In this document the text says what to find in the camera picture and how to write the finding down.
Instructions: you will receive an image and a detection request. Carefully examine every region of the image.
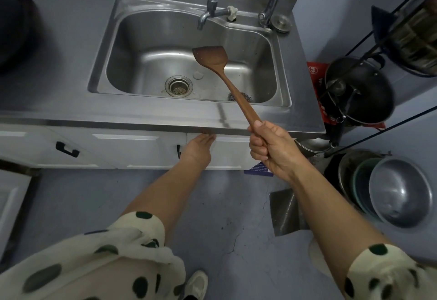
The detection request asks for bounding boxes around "steel pot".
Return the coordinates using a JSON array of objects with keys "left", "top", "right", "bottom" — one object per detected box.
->
[{"left": 338, "top": 150, "right": 378, "bottom": 202}]

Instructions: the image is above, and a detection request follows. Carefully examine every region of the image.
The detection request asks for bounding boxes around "steel wool scrubber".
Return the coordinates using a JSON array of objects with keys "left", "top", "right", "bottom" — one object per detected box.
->
[{"left": 227, "top": 91, "right": 252, "bottom": 102}]

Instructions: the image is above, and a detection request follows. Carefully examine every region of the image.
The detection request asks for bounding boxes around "brown wooden spatula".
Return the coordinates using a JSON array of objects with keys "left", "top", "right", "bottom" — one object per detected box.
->
[{"left": 191, "top": 46, "right": 263, "bottom": 132}]

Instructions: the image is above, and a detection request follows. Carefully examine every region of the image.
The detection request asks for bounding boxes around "person's right hand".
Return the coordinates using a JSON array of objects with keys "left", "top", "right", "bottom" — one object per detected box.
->
[{"left": 248, "top": 120, "right": 304, "bottom": 181}]

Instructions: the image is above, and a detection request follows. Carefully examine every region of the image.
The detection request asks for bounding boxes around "small steel bowl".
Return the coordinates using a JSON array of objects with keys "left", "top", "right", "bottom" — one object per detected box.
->
[{"left": 295, "top": 137, "right": 332, "bottom": 154}]

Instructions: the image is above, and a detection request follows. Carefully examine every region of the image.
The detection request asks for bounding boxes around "person's left forearm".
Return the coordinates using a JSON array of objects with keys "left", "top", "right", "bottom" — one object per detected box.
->
[{"left": 121, "top": 160, "right": 209, "bottom": 246}]

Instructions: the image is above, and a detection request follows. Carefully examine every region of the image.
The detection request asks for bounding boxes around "large silver steel bowl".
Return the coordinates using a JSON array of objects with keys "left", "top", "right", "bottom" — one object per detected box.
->
[{"left": 369, "top": 157, "right": 434, "bottom": 229}]

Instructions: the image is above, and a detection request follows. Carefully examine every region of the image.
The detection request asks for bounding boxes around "round black wire basket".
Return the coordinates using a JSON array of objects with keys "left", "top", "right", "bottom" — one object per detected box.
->
[{"left": 381, "top": 1, "right": 437, "bottom": 77}]

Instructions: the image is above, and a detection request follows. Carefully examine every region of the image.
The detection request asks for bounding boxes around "white panel door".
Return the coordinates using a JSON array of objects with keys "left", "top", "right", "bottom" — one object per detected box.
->
[{"left": 0, "top": 170, "right": 35, "bottom": 254}]

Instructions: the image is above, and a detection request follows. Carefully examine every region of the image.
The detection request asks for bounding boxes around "white shoe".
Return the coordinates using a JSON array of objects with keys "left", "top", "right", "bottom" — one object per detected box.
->
[{"left": 182, "top": 269, "right": 209, "bottom": 300}]

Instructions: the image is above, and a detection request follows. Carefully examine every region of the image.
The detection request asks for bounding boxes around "person's left hand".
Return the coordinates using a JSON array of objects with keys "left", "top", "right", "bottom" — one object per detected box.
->
[{"left": 184, "top": 134, "right": 216, "bottom": 168}]

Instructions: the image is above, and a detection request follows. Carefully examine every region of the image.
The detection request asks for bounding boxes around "cream polka dot garment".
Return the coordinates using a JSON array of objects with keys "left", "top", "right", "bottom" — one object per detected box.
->
[{"left": 0, "top": 210, "right": 437, "bottom": 300}]

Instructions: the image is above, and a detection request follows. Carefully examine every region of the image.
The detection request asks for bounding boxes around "black wok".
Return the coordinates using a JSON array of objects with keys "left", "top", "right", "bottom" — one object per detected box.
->
[{"left": 0, "top": 0, "right": 44, "bottom": 72}]

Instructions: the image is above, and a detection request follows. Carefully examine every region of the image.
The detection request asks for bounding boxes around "green bowl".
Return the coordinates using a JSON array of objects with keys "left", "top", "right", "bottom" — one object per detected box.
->
[{"left": 352, "top": 158, "right": 384, "bottom": 215}]

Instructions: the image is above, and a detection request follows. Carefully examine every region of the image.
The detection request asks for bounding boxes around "black pan with lid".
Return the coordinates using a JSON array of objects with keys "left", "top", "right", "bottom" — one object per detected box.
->
[{"left": 324, "top": 56, "right": 395, "bottom": 148}]

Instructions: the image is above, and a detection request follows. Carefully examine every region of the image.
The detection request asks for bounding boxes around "round steel sink cap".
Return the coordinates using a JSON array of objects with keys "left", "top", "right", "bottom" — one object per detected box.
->
[{"left": 270, "top": 14, "right": 292, "bottom": 33}]

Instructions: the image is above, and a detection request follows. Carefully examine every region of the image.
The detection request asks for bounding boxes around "stainless steel sink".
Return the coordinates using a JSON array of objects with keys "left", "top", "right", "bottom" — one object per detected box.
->
[{"left": 87, "top": 0, "right": 295, "bottom": 108}]

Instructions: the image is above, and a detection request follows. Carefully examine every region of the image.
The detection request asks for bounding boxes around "black wire rack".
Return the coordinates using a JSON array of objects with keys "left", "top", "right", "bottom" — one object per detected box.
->
[{"left": 324, "top": 0, "right": 437, "bottom": 159}]

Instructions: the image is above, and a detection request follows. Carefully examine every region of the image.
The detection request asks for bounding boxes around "blue sticker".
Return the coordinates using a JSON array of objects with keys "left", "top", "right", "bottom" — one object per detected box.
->
[{"left": 244, "top": 161, "right": 274, "bottom": 177}]

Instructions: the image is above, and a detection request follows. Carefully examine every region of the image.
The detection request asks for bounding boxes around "steel sink drain strainer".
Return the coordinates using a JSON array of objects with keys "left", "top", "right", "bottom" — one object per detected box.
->
[{"left": 165, "top": 75, "right": 194, "bottom": 98}]

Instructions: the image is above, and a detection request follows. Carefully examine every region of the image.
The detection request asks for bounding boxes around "person's right forearm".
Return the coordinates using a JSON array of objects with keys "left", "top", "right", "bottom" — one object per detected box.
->
[{"left": 285, "top": 164, "right": 392, "bottom": 285}]

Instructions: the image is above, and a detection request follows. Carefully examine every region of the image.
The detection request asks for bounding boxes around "short steel tap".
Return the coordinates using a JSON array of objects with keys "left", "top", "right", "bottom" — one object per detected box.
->
[{"left": 195, "top": 0, "right": 236, "bottom": 31}]

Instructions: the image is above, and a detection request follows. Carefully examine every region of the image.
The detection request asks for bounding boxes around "white cabinet door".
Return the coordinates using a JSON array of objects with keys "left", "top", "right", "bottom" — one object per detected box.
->
[
  {"left": 91, "top": 133, "right": 187, "bottom": 169},
  {"left": 187, "top": 133, "right": 262, "bottom": 171},
  {"left": 0, "top": 128, "right": 113, "bottom": 170}
]

